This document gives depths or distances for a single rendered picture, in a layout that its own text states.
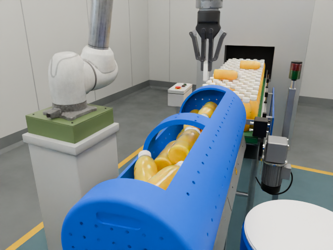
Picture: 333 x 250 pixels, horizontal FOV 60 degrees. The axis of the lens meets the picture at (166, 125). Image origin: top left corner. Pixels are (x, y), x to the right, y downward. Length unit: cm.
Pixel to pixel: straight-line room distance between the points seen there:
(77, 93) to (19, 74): 266
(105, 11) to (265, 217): 108
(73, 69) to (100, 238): 89
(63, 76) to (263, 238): 99
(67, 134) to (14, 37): 273
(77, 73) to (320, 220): 105
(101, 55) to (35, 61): 272
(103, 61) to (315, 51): 454
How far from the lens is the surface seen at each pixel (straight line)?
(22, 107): 404
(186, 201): 54
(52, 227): 169
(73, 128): 127
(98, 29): 144
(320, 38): 556
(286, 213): 84
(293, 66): 185
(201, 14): 101
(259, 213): 82
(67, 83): 133
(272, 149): 170
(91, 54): 145
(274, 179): 180
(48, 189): 154
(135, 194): 51
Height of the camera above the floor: 152
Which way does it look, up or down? 21 degrees down
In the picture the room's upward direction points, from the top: straight up
